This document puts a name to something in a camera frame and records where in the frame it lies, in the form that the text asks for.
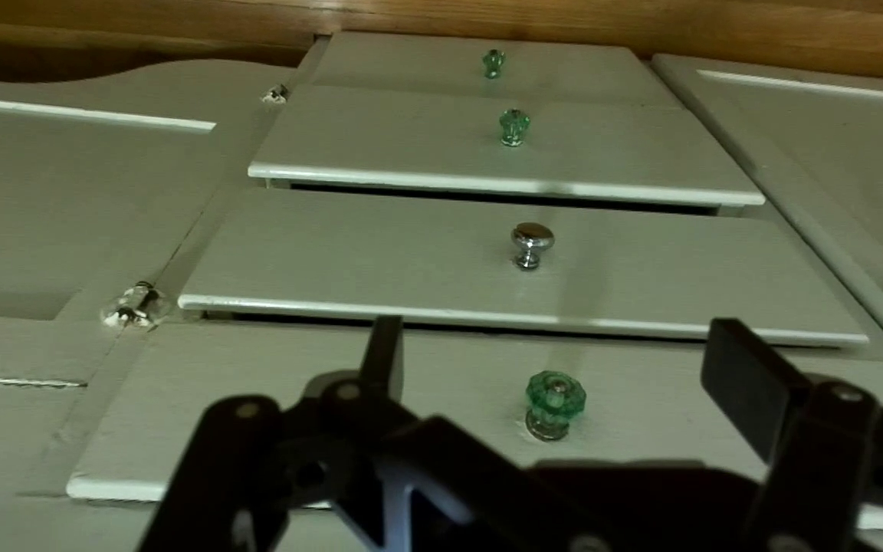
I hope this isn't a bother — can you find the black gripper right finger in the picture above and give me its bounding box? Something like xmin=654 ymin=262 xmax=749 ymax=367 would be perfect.
xmin=699 ymin=316 xmax=883 ymax=552

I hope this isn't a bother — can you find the white drawer with green knob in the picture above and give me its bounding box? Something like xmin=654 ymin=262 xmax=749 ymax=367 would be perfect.
xmin=246 ymin=82 xmax=769 ymax=213
xmin=299 ymin=31 xmax=659 ymax=95
xmin=64 ymin=316 xmax=883 ymax=538

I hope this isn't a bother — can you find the white base cabinet door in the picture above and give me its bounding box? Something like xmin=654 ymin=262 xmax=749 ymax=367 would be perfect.
xmin=651 ymin=53 xmax=883 ymax=380
xmin=0 ymin=56 xmax=314 ymax=517

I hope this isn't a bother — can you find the white drawer with silver knob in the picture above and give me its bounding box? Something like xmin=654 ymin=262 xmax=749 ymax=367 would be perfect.
xmin=175 ymin=191 xmax=872 ymax=350

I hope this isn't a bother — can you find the green glass knob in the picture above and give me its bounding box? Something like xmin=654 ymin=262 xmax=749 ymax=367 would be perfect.
xmin=478 ymin=45 xmax=510 ymax=82
xmin=520 ymin=367 xmax=588 ymax=446
xmin=496 ymin=106 xmax=533 ymax=149

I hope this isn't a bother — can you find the silver metal knob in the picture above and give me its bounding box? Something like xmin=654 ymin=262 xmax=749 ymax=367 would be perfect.
xmin=510 ymin=220 xmax=558 ymax=273

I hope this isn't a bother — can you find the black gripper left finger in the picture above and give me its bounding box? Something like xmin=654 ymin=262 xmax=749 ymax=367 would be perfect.
xmin=134 ymin=314 xmax=435 ymax=552

